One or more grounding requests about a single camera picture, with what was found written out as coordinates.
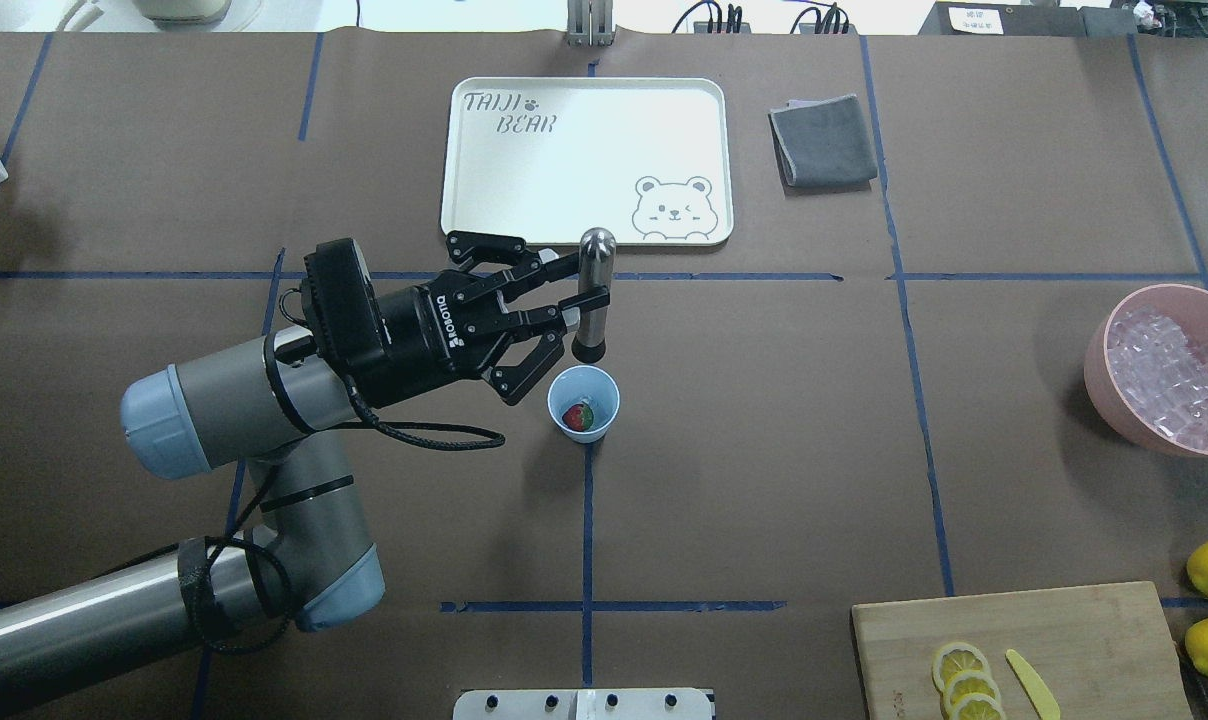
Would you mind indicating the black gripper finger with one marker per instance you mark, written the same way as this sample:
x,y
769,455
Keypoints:
x,y
494,269
522,353

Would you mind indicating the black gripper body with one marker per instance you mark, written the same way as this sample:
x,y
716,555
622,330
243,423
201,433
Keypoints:
x,y
419,330

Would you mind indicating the red strawberry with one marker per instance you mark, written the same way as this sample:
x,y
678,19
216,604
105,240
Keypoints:
x,y
579,417

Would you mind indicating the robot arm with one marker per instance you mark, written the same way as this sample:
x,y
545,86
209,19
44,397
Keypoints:
x,y
486,553

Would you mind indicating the light blue paper cup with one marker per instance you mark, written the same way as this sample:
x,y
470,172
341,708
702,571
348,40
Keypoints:
x,y
596,386

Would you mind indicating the pink bowl of ice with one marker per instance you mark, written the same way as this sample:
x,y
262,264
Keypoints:
x,y
1146,369

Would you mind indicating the white bear serving tray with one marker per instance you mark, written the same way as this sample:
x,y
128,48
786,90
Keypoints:
x,y
545,158

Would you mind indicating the folded grey cloth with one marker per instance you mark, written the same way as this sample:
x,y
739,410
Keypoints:
x,y
823,144

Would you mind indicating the lemon slice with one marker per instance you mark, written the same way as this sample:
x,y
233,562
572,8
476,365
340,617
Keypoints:
x,y
977,706
966,683
954,658

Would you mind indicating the yellow plastic knife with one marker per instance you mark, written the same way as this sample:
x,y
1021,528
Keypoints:
x,y
1035,687

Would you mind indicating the bamboo cutting board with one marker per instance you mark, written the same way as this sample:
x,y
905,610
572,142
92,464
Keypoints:
x,y
1104,651

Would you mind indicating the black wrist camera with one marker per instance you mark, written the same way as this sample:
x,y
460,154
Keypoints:
x,y
341,308

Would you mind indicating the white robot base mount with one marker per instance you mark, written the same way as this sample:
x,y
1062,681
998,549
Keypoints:
x,y
587,703

